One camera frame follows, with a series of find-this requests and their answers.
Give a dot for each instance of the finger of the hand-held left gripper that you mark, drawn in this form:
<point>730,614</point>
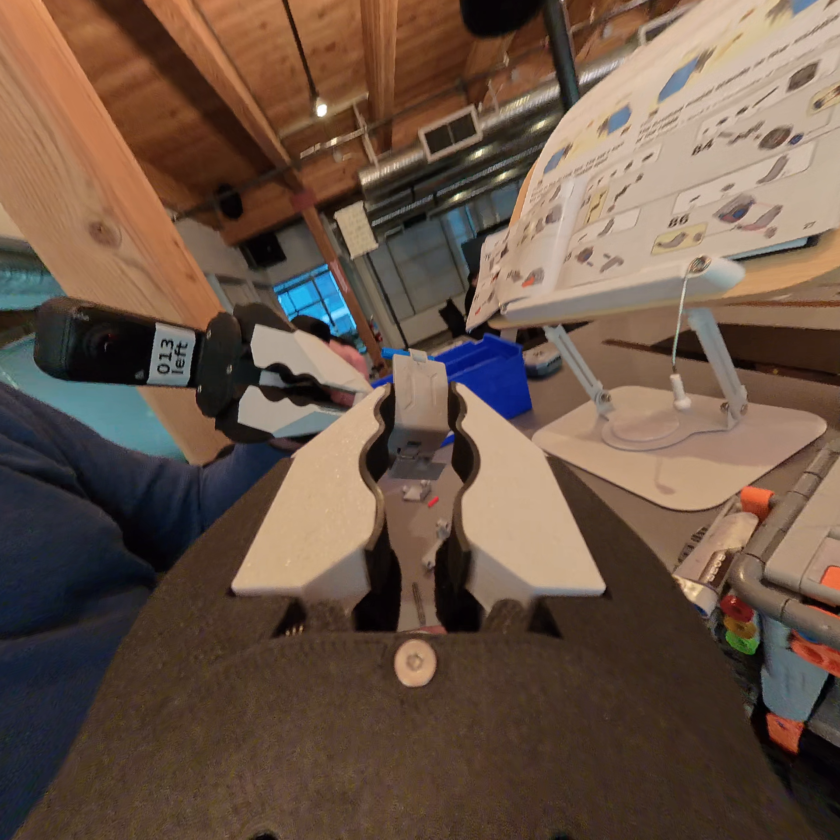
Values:
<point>289,420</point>
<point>308,354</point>

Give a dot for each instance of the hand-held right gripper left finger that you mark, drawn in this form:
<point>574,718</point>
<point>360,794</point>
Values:
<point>308,525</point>

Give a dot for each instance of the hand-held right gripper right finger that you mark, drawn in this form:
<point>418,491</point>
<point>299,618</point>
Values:
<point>525,525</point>

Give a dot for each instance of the person's left hand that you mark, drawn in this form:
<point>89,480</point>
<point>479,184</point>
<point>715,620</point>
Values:
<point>351,358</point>

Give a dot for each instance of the white angled connector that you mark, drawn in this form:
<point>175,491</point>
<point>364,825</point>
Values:
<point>436,541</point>

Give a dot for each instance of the small white connector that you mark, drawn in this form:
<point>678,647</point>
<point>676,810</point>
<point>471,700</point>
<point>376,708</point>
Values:
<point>417,491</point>

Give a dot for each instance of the white paper sheet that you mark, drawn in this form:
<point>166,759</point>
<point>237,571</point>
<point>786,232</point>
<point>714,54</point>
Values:
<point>356,229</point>

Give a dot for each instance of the blue storage bin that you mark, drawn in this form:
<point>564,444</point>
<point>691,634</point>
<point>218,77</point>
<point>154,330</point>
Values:
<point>492,374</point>

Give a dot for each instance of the grey white motor block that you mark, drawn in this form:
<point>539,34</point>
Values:
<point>543,362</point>

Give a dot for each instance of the white book stand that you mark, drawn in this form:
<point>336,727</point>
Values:
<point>754,433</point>

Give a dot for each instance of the white vent grille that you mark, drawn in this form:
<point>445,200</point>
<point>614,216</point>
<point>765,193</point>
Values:
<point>450,134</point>

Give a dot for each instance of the grey orange tracked toy robot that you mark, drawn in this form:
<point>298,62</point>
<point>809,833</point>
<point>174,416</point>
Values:
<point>807,558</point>

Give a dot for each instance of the instruction booklet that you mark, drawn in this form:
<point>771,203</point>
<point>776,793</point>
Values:
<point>656,164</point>

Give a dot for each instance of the black ceiling pipe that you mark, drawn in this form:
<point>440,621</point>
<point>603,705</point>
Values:
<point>561,52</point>

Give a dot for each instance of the wooden post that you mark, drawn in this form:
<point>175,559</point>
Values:
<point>98,197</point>

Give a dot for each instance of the silver air duct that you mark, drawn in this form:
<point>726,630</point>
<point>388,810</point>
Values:
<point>459,157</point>

